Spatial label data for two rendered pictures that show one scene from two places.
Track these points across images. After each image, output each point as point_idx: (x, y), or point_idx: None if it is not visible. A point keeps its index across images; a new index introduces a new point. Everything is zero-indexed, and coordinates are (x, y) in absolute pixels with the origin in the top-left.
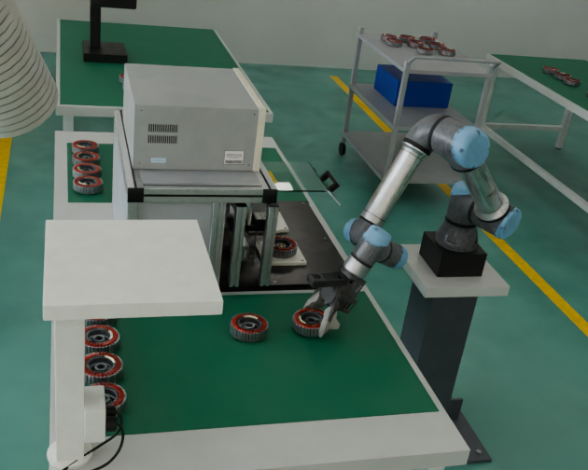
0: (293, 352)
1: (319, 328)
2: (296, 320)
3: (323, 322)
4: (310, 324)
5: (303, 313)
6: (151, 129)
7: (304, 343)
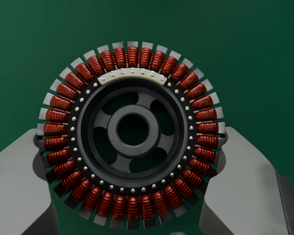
0: (11, 14)
1: (31, 133)
2: (130, 48)
3: (15, 156)
4: (70, 97)
5: (180, 108)
6: None
7: (51, 74)
